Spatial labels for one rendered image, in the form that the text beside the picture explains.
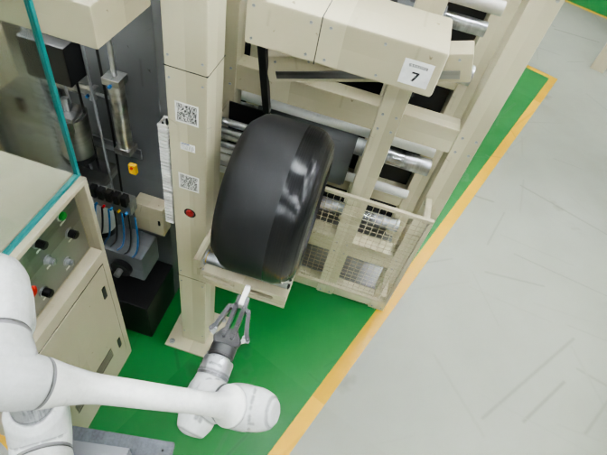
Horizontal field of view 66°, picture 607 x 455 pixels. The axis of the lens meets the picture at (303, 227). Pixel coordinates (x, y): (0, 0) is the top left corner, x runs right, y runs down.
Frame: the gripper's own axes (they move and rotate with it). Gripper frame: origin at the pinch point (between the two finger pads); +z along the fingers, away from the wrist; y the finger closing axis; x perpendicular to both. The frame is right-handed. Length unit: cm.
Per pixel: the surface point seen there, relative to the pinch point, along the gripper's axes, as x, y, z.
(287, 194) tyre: -22.9, -3.8, 25.6
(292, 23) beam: -51, 10, 65
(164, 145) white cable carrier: -15, 41, 35
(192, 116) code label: -31, 30, 36
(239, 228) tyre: -12.6, 7.4, 15.3
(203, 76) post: -46, 27, 38
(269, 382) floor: 117, -14, 8
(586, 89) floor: 175, -246, 432
